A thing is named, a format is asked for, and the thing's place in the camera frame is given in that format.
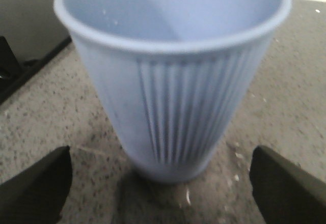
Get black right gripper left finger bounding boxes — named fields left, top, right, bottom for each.
left=1, top=146, right=72, bottom=223

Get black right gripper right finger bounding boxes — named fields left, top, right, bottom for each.
left=249, top=146, right=325, bottom=223

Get light blue ribbed cup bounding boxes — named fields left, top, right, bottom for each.
left=53, top=0, right=291, bottom=183

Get black pan support grate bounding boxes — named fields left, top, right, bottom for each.
left=0, top=36, right=22, bottom=80

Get black glass gas cooktop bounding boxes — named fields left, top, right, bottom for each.
left=1, top=0, right=71, bottom=102

